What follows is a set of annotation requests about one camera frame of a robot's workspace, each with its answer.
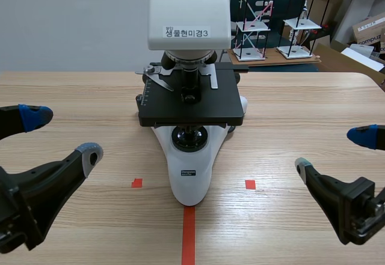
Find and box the flat white box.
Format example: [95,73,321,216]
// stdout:
[312,42,385,74]

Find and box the white wash basin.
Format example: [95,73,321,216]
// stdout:
[334,0,385,44]

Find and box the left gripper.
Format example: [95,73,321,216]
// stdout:
[0,142,104,252]

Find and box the flat wooden board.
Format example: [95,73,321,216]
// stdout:
[226,46,323,68]

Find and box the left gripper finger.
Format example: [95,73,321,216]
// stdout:
[0,103,55,141]

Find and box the white tiered tower model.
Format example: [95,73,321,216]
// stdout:
[276,0,335,60]
[232,0,279,62]

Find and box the white and black microscope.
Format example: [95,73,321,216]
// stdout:
[134,0,250,207]

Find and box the large brown cardboard box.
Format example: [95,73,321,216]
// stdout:
[306,0,356,50]

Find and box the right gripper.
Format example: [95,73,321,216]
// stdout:
[294,124,385,246]

